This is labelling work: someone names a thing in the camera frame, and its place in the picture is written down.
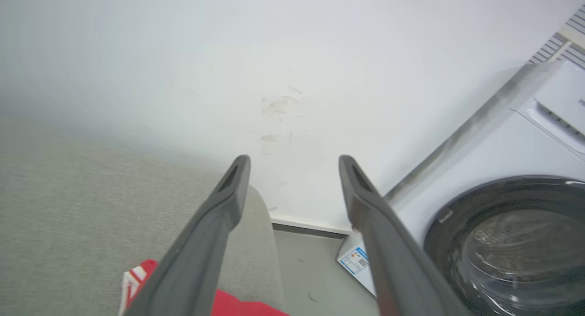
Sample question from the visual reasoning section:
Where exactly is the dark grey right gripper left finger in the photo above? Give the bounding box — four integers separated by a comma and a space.
123, 155, 251, 316

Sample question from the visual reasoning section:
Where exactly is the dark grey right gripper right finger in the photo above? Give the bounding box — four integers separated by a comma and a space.
338, 155, 468, 316

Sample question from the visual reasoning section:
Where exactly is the red garment with white sleeves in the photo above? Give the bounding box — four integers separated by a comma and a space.
118, 259, 289, 316

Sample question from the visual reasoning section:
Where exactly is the blue white energy label sticker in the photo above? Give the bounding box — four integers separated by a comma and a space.
340, 246, 369, 275

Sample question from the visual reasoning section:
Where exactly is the white baseboard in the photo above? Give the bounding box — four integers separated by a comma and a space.
270, 214, 353, 238

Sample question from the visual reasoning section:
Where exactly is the dark round washing machine door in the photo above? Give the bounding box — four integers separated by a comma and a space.
423, 175, 585, 316

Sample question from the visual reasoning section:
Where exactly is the light grey fabric sofa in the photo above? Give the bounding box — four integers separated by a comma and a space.
0, 119, 287, 316

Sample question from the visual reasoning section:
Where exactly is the white washing machine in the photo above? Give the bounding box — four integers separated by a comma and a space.
337, 60, 585, 316

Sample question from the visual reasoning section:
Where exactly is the white detergent drawer panel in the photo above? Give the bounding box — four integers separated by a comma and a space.
534, 61, 585, 142

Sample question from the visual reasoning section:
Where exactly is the white slatted vent panel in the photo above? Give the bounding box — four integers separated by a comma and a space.
528, 4, 585, 70

